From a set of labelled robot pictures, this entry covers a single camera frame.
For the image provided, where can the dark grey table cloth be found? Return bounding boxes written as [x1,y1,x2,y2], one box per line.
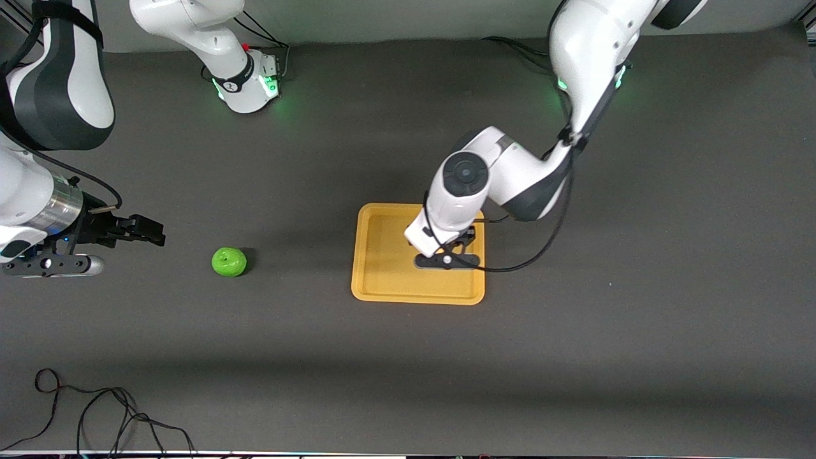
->
[0,25,816,455]

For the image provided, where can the loose black cable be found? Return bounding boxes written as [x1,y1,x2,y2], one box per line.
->
[0,368,197,455]

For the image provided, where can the black right arm base cable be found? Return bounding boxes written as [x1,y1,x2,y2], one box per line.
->
[201,9,291,82]

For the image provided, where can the black arm base cable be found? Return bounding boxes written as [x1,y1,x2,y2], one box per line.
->
[481,36,558,74]
[201,9,291,82]

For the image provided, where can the green apple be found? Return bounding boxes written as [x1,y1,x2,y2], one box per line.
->
[212,247,248,278]

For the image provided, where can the yellow plastic tray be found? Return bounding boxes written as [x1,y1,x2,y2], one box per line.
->
[351,203,486,306]

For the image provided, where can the black metal frame rail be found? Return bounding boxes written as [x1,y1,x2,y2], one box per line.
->
[0,0,33,40]

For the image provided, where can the black left arm base cable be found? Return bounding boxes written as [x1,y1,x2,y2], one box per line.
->
[481,36,558,74]

